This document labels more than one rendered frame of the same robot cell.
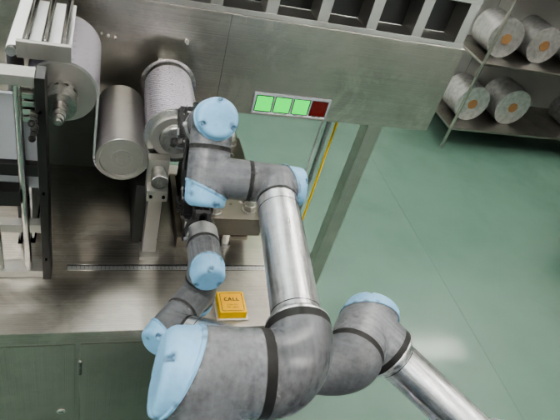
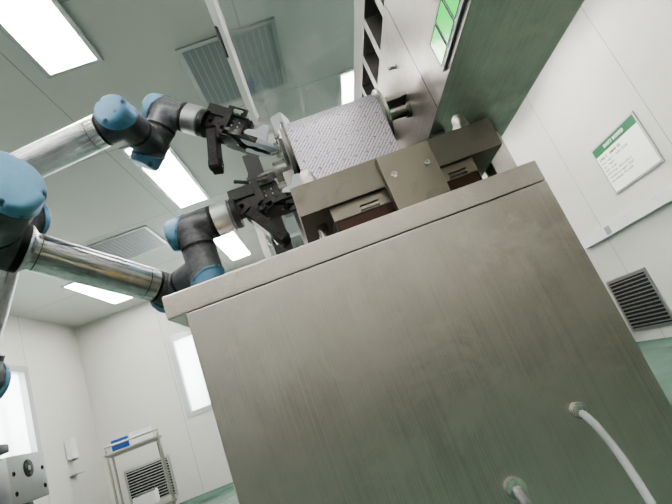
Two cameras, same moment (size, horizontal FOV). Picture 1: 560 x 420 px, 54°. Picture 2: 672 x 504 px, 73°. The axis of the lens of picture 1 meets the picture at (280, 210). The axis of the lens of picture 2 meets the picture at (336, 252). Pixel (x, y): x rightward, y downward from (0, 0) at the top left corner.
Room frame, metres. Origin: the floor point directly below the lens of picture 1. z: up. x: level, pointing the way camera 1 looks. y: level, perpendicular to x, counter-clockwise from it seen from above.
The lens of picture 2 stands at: (1.44, -0.68, 0.67)
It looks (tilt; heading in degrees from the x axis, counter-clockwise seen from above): 16 degrees up; 110
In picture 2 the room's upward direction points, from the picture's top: 21 degrees counter-clockwise
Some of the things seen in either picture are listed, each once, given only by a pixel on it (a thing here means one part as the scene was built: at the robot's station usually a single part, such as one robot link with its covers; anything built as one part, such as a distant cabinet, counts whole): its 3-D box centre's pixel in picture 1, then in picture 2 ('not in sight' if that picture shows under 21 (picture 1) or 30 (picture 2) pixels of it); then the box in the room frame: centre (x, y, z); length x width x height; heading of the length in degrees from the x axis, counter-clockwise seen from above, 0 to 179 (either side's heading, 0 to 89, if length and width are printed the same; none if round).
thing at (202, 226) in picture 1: (200, 237); (225, 217); (0.92, 0.16, 1.11); 0.08 x 0.05 x 0.08; 114
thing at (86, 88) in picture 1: (66, 65); not in sight; (1.09, 0.57, 1.33); 0.25 x 0.14 x 0.14; 24
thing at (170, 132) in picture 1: (176, 139); (285, 151); (1.06, 0.28, 1.25); 0.07 x 0.02 x 0.07; 114
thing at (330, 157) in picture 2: not in sight; (355, 170); (1.21, 0.28, 1.11); 0.23 x 0.01 x 0.18; 24
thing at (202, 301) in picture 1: (195, 296); (200, 272); (0.83, 0.13, 1.01); 0.11 x 0.08 x 0.11; 166
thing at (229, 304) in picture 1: (231, 304); not in sight; (0.92, 0.05, 0.91); 0.07 x 0.07 x 0.02; 24
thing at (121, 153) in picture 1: (121, 130); not in sight; (1.14, 0.45, 1.17); 0.26 x 0.12 x 0.12; 24
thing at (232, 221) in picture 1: (222, 181); (393, 184); (1.29, 0.19, 1.00); 0.40 x 0.16 x 0.06; 24
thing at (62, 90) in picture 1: (61, 99); (284, 169); (0.95, 0.51, 1.33); 0.06 x 0.06 x 0.06; 24
